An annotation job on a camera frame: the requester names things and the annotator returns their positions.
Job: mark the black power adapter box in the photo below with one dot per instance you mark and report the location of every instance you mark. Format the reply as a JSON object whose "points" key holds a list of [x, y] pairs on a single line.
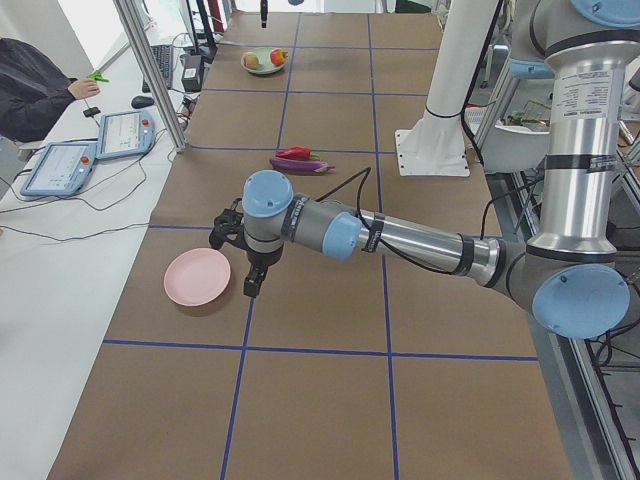
{"points": [[192, 74]]}

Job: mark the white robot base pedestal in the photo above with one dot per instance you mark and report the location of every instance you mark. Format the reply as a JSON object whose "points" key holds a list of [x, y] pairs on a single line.
{"points": [[435, 145]]}

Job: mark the seated person hand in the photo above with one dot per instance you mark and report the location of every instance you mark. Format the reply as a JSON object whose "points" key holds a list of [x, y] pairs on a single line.
{"points": [[83, 88]]}

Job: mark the far teach pendant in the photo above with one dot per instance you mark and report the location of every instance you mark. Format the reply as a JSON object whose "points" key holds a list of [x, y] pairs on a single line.
{"points": [[125, 134]]}

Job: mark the seated person black jacket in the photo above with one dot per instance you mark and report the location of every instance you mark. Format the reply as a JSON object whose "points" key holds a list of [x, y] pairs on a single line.
{"points": [[34, 92]]}

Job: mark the black keyboard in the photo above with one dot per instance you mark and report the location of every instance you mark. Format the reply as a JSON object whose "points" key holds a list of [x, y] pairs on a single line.
{"points": [[163, 55]]}

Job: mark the green plate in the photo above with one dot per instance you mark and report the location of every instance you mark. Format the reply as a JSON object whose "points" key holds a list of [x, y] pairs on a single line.
{"points": [[266, 67]]}

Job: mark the teach pendant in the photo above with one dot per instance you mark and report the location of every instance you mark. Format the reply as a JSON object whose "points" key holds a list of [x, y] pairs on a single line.
{"points": [[61, 170], [125, 134]]}

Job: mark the red pomegranate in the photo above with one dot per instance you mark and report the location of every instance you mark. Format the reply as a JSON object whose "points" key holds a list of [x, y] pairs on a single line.
{"points": [[278, 57]]}

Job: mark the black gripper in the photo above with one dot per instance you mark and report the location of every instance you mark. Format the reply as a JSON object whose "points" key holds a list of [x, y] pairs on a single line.
{"points": [[263, 259]]}

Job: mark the purple eggplant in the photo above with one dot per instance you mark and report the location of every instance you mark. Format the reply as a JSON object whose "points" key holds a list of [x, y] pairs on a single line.
{"points": [[300, 167]]}

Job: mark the near teach pendant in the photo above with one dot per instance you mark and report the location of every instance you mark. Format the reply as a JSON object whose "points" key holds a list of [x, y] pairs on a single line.
{"points": [[61, 170]]}

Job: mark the peach fruit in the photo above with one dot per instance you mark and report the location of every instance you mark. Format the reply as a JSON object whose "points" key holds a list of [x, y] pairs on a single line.
{"points": [[250, 61]]}

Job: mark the red chili pepper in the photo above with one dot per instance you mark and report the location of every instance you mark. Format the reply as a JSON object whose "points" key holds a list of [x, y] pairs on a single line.
{"points": [[298, 153]]}

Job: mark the pink plate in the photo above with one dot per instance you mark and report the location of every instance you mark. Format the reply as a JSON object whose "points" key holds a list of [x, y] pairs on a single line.
{"points": [[197, 277]]}

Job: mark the black computer mouse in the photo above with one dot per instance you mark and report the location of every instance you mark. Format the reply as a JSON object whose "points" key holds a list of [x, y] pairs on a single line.
{"points": [[141, 101]]}

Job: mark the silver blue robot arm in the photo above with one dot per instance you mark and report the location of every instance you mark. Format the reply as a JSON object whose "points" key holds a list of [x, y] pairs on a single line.
{"points": [[565, 275]]}

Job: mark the aluminium frame post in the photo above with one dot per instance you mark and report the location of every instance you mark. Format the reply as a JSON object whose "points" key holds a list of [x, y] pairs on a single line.
{"points": [[141, 48]]}

